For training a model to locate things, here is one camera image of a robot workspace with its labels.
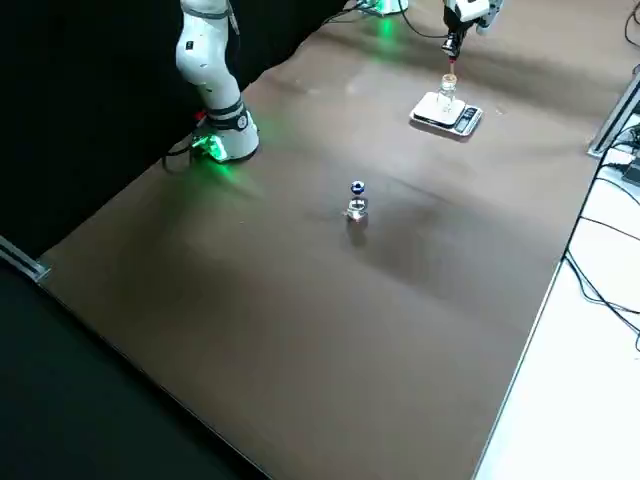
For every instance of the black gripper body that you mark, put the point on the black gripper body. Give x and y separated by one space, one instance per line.
457 27

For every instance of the glass dropper red bulb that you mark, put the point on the glass dropper red bulb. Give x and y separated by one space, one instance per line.
452 61

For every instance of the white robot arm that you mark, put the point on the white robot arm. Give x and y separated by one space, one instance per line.
390 6
210 65

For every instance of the silver electronic balance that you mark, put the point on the silver electronic balance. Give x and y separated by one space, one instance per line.
467 122

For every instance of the dropper bottle blue cap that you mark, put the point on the dropper bottle blue cap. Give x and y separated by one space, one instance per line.
357 210

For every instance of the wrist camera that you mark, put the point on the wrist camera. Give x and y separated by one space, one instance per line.
487 25

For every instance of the aluminium camera post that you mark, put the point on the aluminium camera post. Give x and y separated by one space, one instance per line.
612 117

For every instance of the aluminium frame profile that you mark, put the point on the aluminium frame profile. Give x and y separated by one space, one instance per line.
30 267

